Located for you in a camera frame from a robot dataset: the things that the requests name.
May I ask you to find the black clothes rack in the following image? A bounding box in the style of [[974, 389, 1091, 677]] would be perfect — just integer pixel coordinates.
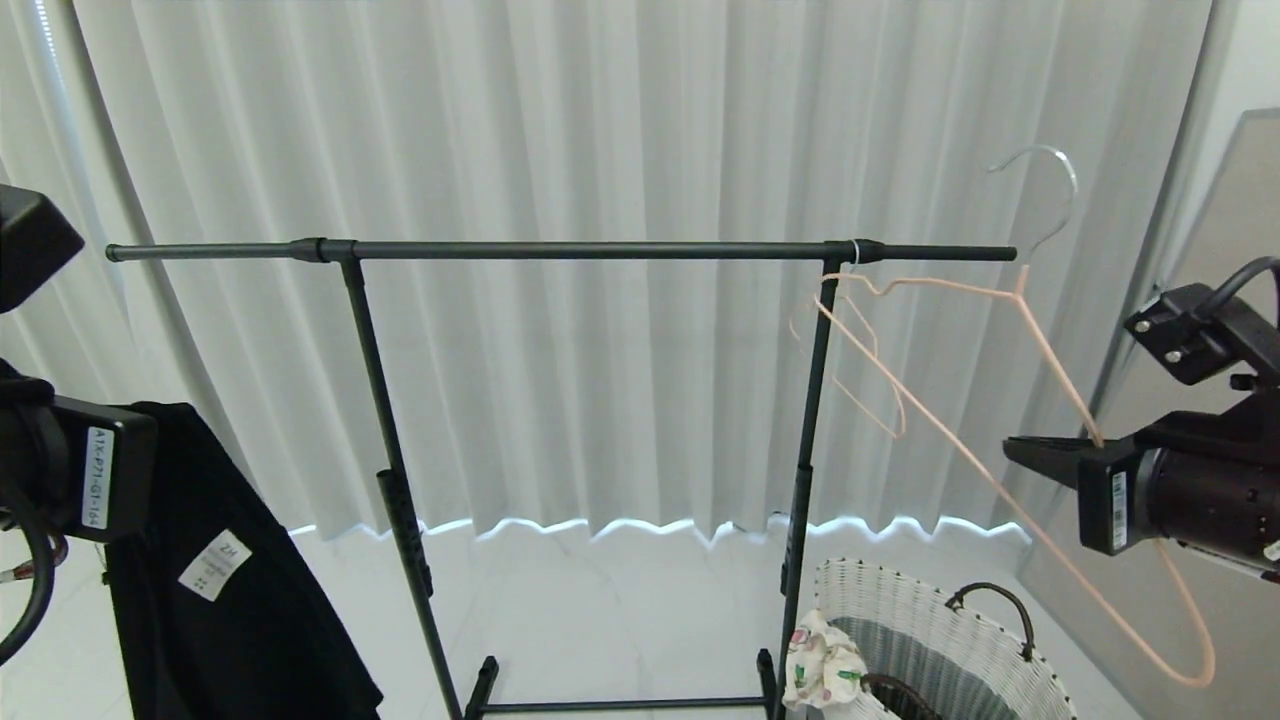
[[105, 238, 1018, 720]]

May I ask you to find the cream printed garment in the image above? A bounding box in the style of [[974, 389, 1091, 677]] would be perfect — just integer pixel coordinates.
[[782, 610, 869, 711]]

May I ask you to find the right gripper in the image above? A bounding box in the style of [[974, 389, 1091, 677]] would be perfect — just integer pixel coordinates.
[[1078, 440, 1280, 573]]

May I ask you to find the white laundry basket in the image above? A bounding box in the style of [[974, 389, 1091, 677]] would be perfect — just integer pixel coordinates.
[[812, 558, 1079, 720]]

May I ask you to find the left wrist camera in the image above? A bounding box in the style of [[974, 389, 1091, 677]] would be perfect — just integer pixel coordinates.
[[0, 185, 86, 313]]

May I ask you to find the white curtain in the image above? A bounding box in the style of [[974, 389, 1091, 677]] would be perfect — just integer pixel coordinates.
[[0, 0, 1216, 546]]

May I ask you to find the black garment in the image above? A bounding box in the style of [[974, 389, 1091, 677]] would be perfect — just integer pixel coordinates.
[[105, 402, 384, 720]]

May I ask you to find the pink clothes hanger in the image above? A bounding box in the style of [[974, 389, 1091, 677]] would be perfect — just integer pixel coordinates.
[[790, 265, 908, 439], [815, 145, 1216, 689]]

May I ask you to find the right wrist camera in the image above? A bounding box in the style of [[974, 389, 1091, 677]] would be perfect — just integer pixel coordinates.
[[1125, 283, 1280, 451]]

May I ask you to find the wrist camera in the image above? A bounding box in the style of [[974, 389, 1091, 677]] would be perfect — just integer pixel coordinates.
[[1125, 283, 1280, 451], [0, 185, 86, 313]]

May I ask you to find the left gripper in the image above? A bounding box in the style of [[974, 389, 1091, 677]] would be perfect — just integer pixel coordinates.
[[0, 378, 159, 543]]

